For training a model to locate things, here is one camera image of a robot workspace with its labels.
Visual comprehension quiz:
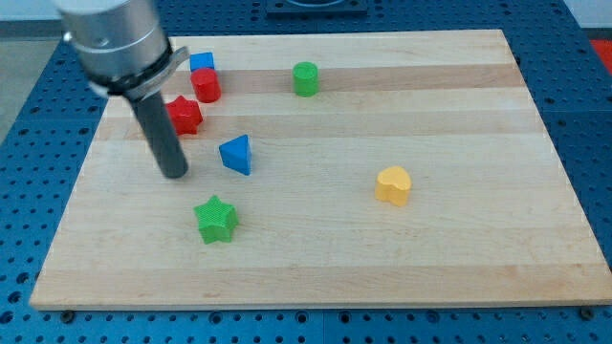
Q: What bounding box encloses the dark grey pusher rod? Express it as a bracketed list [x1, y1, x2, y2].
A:
[129, 93, 188, 179]

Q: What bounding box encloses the blue triangle block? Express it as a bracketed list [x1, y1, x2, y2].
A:
[219, 135, 251, 176]

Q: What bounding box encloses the red star block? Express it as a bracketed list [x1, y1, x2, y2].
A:
[165, 96, 204, 136]

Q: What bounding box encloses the green star block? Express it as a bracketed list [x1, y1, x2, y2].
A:
[193, 195, 239, 245]

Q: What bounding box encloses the red cylinder block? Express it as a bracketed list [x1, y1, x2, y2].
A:
[190, 68, 222, 103]

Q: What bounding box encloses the blue cube block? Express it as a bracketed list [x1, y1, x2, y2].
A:
[189, 52, 215, 72]

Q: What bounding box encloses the green cylinder block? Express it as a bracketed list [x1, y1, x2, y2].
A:
[292, 61, 319, 97]

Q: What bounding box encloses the yellow heart block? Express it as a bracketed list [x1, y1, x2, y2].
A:
[374, 166, 412, 206]

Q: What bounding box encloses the wooden board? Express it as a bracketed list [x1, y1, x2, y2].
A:
[30, 30, 611, 311]

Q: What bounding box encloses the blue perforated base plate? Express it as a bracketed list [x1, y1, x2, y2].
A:
[1, 0, 611, 343]

